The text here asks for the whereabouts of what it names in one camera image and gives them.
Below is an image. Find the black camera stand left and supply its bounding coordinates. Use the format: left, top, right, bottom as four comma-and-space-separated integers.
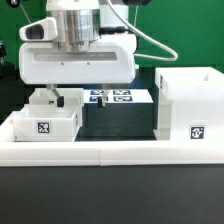
0, 39, 15, 79

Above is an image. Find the white U-shaped border frame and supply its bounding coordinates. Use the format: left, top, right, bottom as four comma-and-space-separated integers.
0, 115, 224, 167

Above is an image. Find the white drawer tray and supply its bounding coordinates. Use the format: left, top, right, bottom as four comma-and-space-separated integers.
13, 104, 82, 142
29, 88, 84, 106

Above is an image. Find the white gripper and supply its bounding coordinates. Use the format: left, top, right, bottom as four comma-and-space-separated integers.
19, 34, 137, 108

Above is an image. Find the white drawer cabinet box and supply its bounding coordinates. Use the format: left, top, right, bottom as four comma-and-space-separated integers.
154, 67, 224, 141

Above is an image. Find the thin white cable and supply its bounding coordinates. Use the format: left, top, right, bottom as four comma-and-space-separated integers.
106, 0, 179, 63

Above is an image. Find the white marker tag sheet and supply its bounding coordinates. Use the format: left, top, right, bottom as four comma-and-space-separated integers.
84, 89, 153, 104

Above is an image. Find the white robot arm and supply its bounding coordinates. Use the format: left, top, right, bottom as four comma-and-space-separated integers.
19, 0, 138, 107

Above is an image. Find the white front drawer tray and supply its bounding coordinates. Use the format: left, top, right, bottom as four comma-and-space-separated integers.
13, 104, 82, 142

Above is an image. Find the white rear drawer tray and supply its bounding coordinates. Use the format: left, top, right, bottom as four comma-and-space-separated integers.
29, 88, 84, 106

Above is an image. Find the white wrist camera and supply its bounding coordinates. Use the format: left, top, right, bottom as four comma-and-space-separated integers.
19, 17, 58, 42

